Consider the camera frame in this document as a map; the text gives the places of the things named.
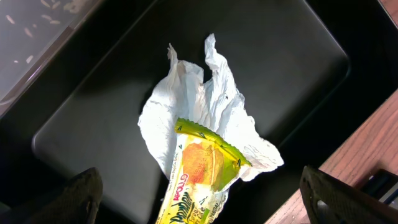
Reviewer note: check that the rice food waste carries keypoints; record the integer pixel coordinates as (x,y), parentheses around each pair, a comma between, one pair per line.
(28,26)

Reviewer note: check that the white napkin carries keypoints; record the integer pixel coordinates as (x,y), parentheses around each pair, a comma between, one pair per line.
(216,104)

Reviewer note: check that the black waste tray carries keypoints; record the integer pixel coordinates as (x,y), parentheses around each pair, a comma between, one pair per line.
(310,71)

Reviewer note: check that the green yellow snack wrapper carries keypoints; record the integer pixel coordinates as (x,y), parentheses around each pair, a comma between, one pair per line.
(204,166)

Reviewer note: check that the clear plastic waste bin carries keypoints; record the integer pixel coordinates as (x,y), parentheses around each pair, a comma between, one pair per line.
(16,76)

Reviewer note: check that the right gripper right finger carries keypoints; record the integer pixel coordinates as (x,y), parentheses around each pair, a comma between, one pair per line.
(329,200)

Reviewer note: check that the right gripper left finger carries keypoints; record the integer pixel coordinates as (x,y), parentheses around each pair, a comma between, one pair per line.
(76,201)

